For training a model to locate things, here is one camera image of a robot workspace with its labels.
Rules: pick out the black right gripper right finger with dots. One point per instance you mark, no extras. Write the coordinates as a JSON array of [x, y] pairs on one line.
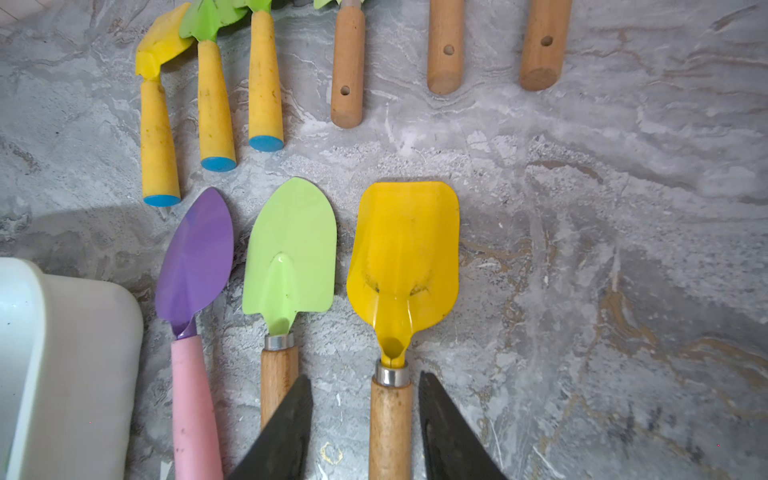
[[451, 449]]

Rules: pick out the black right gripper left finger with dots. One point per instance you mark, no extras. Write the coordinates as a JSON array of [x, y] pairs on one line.
[[281, 450]]

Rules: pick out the large green shovel blade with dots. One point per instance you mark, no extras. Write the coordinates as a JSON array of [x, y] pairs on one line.
[[290, 268]]

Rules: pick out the pink handle shovel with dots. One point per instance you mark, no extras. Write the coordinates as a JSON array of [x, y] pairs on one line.
[[195, 270]]

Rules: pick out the white plastic storage box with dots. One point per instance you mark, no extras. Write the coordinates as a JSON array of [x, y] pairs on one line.
[[70, 351]]

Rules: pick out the yellow square shovel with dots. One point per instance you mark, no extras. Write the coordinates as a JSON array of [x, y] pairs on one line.
[[162, 43]]

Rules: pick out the green shovel orange handle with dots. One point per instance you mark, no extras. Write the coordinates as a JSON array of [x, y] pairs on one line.
[[265, 121]]

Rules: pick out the green shovel wooden handle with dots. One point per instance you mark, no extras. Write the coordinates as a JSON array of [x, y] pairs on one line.
[[445, 46], [544, 43], [348, 66]]

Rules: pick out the green shovel yellow handle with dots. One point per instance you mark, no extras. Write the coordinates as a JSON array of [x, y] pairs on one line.
[[202, 21]]

